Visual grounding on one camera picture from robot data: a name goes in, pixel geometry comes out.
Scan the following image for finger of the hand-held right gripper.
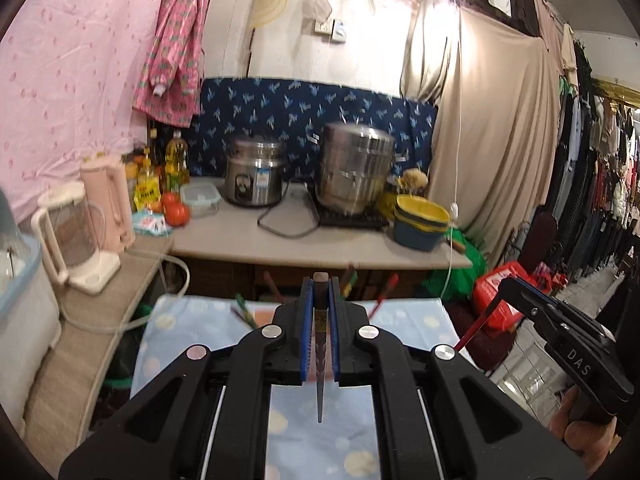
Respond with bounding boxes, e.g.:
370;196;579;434
492;277;553;322

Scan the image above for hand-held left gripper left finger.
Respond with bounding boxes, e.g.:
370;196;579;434
59;277;316;480

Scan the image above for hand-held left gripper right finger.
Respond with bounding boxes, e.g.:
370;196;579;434
327;277;587;480

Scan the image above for dark chopstick gold band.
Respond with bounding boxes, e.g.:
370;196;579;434
311;272;330;424

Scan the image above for dark brown chopstick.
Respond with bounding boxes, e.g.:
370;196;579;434
262;270;287;307

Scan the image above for red chopstick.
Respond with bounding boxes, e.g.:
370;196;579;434
452;300;502;352
367;272;400;322

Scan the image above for person's right hand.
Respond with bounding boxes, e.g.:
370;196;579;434
550;387;622;458

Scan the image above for red plastic bag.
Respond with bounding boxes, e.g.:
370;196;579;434
472;261;537;332

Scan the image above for dark chair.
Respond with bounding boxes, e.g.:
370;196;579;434
512;210;559;282

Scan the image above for green bag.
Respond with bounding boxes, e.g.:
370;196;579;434
420;227;489;299

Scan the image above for black induction cooker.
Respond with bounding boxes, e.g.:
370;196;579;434
312;195;392;231

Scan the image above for blue polka dot cloth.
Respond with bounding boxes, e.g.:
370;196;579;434
131;295;478;480

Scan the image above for yellow and blue basins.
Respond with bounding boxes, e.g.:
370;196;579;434
392;195;452;252

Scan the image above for yellow jar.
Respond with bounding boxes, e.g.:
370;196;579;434
379;182;401;217

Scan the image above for row of hanging clothes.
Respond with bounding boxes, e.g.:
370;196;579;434
539;35;640;292

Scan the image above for beige scrub sponge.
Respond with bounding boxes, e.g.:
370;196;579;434
400;168;431;196

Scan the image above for steel rice cooker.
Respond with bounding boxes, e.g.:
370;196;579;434
223;140;287;207

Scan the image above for beige curtain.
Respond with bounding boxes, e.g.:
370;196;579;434
400;0;564;272

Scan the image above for steel steamer pot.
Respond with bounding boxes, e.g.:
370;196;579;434
314;121;402;217

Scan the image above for clear food container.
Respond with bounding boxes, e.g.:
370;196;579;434
179;182;222;219

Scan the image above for tissue packet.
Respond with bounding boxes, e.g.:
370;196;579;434
131;210;169;237

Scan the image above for yellow seasoning bottle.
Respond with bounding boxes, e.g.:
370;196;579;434
134;157;164;212

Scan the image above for cooking oil bottle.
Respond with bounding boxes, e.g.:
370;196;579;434
164;130;191;196

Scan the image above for blue leaf print cloth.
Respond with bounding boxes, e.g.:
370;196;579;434
189;77;439;187

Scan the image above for pink electric kettle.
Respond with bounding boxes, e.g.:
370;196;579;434
80;156;136;254

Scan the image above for white bin blue lid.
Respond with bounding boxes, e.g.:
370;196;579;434
0;187;64;437

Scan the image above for pink floral garment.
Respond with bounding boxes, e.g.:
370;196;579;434
132;0;214;129

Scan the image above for pink curtain cloth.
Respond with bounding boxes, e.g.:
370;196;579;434
0;0;169;222

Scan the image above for black power cable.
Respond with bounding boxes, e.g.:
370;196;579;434
257;182;322;237

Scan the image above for white cord with switch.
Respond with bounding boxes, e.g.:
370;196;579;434
440;0;464;304

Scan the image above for clear hose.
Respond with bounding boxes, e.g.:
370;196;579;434
60;252;191;334

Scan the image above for glass kettle white handle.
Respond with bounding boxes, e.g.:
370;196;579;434
31;182;122;295

